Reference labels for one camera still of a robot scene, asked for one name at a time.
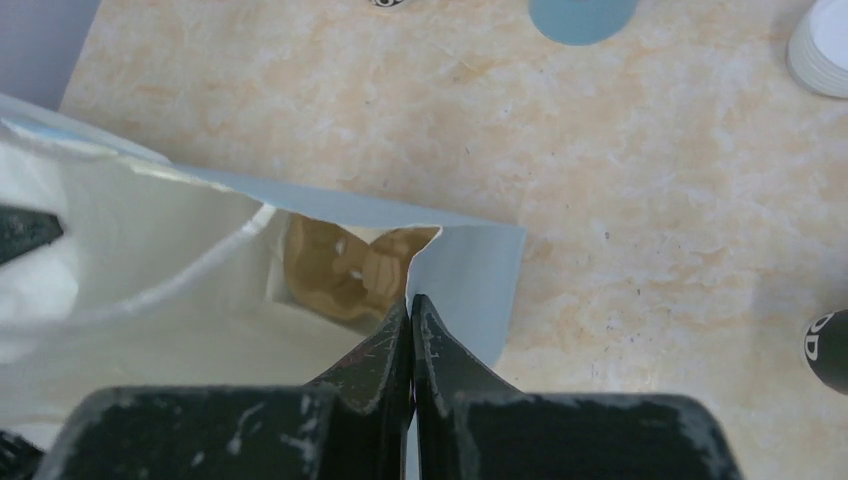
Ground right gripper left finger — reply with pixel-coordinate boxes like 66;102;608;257
35;301;408;479

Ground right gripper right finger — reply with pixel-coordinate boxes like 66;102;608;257
411;295;741;479

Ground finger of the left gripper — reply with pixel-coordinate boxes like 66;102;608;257
1;205;64;265

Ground light blue paper bag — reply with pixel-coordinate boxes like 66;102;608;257
1;96;526;447

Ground stack of paper cups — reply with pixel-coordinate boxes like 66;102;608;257
370;0;410;11

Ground blue straw holder cup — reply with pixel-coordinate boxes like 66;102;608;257
528;0;639;46

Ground stack of spare lids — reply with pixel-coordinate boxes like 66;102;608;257
786;0;847;99

